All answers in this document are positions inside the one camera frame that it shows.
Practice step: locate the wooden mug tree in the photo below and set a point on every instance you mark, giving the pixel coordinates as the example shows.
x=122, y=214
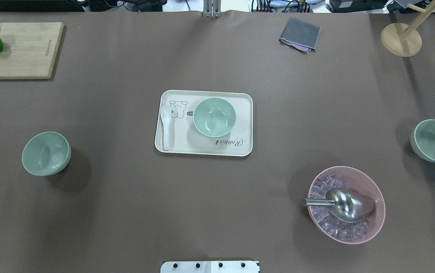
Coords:
x=402, y=39

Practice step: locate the pink bowl with ice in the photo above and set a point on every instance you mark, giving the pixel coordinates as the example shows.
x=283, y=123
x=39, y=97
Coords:
x=346, y=177

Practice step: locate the steel ice scoop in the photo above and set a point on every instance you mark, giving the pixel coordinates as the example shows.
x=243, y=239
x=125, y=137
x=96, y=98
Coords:
x=346, y=205

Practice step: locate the grey folded cloth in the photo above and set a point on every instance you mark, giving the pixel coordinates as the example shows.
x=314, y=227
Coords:
x=301, y=35

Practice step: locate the green bowl on tray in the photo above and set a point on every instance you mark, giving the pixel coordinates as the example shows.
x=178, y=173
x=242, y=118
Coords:
x=214, y=117

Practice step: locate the cream rabbit tray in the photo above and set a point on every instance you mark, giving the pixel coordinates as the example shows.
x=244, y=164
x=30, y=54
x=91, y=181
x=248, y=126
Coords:
x=186, y=139

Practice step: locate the white ceramic spoon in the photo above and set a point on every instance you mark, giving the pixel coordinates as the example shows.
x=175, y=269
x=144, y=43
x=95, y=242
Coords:
x=165, y=114

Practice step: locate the wooden cutting board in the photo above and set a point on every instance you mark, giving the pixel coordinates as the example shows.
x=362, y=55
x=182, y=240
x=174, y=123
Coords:
x=30, y=49

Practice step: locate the aluminium frame post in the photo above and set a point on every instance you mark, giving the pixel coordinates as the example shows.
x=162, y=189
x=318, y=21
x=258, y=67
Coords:
x=212, y=8

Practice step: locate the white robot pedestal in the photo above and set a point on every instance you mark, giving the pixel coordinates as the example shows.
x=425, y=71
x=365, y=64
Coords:
x=212, y=266

